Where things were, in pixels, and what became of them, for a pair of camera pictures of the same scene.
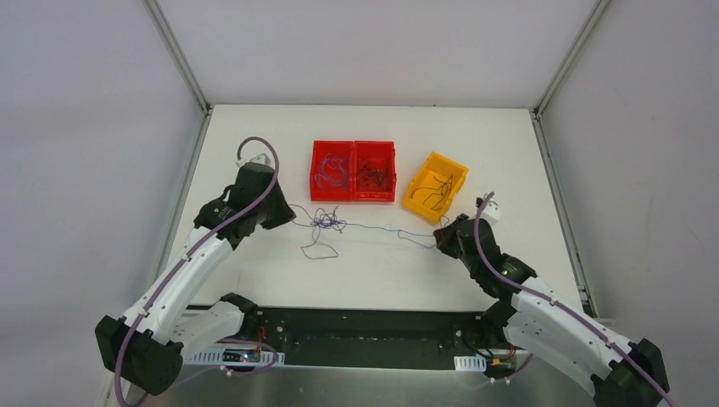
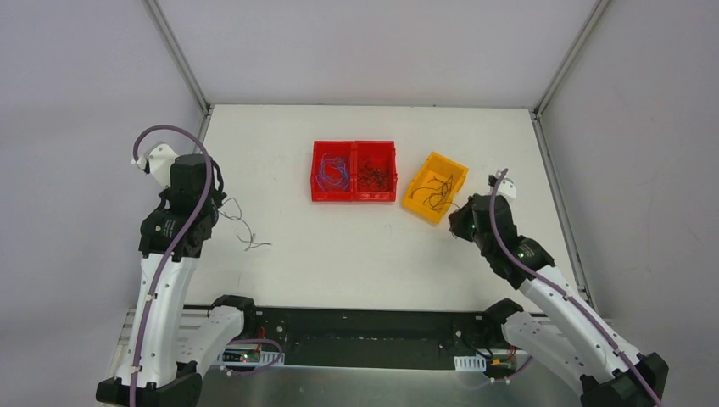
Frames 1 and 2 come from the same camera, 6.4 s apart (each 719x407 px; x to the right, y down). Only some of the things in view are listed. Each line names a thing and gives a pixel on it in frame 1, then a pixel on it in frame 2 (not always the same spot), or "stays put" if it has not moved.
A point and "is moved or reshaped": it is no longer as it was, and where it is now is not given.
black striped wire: [373, 178] stays put
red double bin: [353, 170] stays put
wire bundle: [326, 220] is moved or reshaped
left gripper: [278, 210] to [212, 183]
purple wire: [332, 171] stays put
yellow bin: [432, 187] stays put
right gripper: [447, 236] to [459, 223]
